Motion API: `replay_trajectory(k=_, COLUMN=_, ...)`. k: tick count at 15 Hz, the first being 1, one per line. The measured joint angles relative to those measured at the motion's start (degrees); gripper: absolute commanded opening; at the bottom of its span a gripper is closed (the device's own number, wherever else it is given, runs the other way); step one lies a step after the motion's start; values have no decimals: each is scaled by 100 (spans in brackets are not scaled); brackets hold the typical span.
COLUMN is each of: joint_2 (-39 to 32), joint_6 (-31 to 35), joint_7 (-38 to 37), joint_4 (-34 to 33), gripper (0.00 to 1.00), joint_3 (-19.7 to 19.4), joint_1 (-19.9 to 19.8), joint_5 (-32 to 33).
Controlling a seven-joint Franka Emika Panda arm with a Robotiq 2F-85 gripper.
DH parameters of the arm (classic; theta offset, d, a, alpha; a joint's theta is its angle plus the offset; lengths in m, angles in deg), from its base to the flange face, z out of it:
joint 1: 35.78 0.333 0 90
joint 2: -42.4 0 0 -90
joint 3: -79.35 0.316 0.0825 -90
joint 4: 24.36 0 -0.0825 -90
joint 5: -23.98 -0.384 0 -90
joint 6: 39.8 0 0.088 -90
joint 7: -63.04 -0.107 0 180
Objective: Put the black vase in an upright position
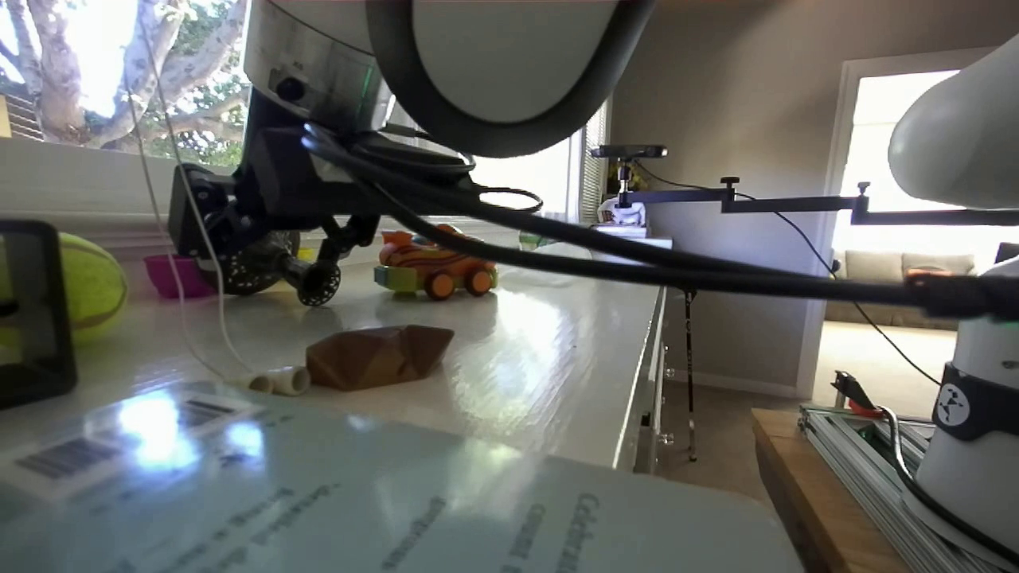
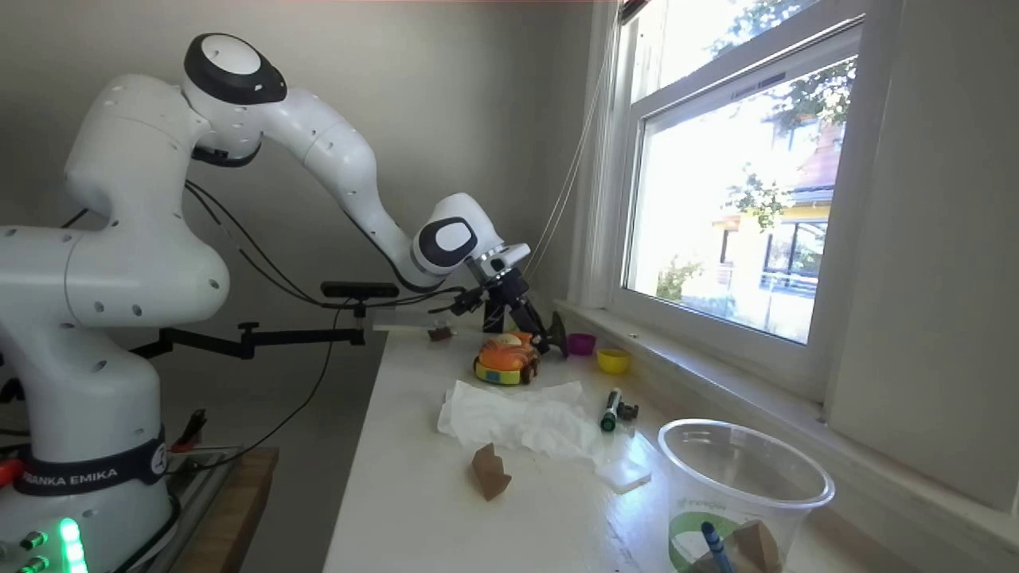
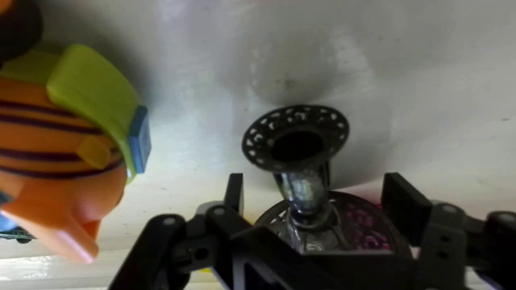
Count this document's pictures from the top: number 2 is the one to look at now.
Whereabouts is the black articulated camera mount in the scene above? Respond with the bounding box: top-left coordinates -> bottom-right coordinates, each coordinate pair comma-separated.
150,299 -> 371,364

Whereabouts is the large clear plastic cup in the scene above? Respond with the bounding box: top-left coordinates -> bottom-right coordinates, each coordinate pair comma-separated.
652,414 -> 838,573

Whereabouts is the white window frame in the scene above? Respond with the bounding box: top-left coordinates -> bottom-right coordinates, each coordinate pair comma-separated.
561,0 -> 904,409

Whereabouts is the black stereo camera bar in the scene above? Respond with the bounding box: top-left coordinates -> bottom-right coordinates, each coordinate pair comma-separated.
317,276 -> 403,303

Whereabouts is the green-rimmed round lid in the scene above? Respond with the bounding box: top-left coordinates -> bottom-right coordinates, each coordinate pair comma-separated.
665,509 -> 745,573

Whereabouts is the red-handled clamp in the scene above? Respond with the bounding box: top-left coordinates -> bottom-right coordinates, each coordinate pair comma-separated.
169,409 -> 209,454

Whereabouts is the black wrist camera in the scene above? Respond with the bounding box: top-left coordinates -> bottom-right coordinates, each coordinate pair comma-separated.
448,283 -> 489,319

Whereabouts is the thin black camera cable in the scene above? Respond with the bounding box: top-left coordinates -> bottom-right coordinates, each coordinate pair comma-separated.
199,297 -> 358,470

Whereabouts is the white paper card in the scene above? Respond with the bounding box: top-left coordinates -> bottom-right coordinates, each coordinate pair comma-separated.
591,426 -> 658,496

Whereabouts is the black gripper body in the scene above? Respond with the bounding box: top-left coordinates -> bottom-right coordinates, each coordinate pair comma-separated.
479,264 -> 532,311

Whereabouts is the brown cardboard scrap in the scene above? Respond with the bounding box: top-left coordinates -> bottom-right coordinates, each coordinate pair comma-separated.
732,520 -> 786,573

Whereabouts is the blue marker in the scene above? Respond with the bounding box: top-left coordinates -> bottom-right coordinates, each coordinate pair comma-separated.
696,520 -> 739,573

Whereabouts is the wooden board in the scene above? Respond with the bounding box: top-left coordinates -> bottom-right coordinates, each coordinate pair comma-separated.
169,443 -> 279,573

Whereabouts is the white paper towel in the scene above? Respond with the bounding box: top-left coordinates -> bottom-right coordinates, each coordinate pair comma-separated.
434,376 -> 631,464

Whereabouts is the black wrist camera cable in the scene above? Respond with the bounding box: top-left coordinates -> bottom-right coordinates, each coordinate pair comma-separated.
186,177 -> 481,319

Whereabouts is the green marker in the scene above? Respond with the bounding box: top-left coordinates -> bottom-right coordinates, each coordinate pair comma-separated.
594,388 -> 623,436

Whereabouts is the yellow plastic cup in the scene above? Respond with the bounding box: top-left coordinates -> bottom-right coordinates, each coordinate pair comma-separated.
591,343 -> 632,379

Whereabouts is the brown lumpy object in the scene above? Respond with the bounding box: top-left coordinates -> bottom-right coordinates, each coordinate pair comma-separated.
464,439 -> 517,504

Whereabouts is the orange toy car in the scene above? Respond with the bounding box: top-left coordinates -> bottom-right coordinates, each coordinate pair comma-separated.
471,330 -> 541,388

